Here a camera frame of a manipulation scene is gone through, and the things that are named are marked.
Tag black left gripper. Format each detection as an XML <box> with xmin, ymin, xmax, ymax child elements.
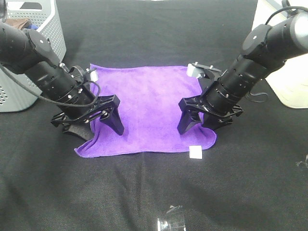
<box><xmin>51</xmin><ymin>95</ymin><xmax>124</xmax><ymax>140</ymax></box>

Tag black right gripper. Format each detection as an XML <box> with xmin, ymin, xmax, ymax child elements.
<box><xmin>177</xmin><ymin>95</ymin><xmax>243</xmax><ymax>134</ymax></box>

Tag purple microfiber towel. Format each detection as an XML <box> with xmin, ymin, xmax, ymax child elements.
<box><xmin>75</xmin><ymin>64</ymin><xmax>217</xmax><ymax>158</ymax></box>

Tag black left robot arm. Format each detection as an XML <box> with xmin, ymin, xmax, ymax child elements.
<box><xmin>0</xmin><ymin>23</ymin><xmax>124</xmax><ymax>141</ymax></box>

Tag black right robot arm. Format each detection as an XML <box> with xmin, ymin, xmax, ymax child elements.
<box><xmin>177</xmin><ymin>6</ymin><xmax>308</xmax><ymax>134</ymax></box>

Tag white towel care label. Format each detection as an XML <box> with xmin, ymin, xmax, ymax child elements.
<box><xmin>189</xmin><ymin>145</ymin><xmax>203</xmax><ymax>159</ymax></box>

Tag black tablecloth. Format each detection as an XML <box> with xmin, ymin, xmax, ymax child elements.
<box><xmin>0</xmin><ymin>0</ymin><xmax>308</xmax><ymax>231</ymax></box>

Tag grey perforated laundry basket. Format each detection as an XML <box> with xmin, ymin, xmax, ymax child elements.
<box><xmin>0</xmin><ymin>0</ymin><xmax>66</xmax><ymax>113</ymax></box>

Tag white plastic storage bin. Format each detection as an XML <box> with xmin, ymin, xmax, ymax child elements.
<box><xmin>252</xmin><ymin>0</ymin><xmax>308</xmax><ymax>109</ymax></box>

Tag clear tape patch front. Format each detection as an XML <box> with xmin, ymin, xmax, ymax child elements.
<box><xmin>157</xmin><ymin>205</ymin><xmax>186</xmax><ymax>231</ymax></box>

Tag clear tape patch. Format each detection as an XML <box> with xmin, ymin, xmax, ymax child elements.
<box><xmin>157</xmin><ymin>205</ymin><xmax>186</xmax><ymax>231</ymax></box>
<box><xmin>296</xmin><ymin>155</ymin><xmax>308</xmax><ymax>169</ymax></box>

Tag clear tape patch right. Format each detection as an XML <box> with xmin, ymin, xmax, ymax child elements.
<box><xmin>296</xmin><ymin>155</ymin><xmax>308</xmax><ymax>169</ymax></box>

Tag blue cloth in basket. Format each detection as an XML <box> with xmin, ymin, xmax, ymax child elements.
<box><xmin>28</xmin><ymin>24</ymin><xmax>39</xmax><ymax>30</ymax></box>

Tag brown cloth in basket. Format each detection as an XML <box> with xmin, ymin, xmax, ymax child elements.
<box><xmin>5</xmin><ymin>18</ymin><xmax>31</xmax><ymax>30</ymax></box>

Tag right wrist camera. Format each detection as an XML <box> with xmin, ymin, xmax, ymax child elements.
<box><xmin>186</xmin><ymin>62</ymin><xmax>221</xmax><ymax>78</ymax></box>

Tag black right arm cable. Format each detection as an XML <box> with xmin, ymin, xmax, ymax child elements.
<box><xmin>245</xmin><ymin>0</ymin><xmax>308</xmax><ymax>103</ymax></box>

